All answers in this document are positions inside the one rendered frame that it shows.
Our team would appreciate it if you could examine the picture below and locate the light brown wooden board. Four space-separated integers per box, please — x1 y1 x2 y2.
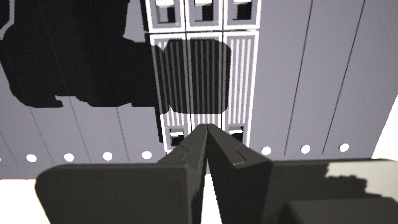
0 180 35 220

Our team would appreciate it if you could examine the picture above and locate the black server rack frame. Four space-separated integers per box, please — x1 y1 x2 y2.
0 0 398 180

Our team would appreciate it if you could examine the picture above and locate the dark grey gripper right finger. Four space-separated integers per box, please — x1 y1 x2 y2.
206 124 398 224

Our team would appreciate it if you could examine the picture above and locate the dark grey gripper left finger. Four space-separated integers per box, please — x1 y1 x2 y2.
34 124 207 224

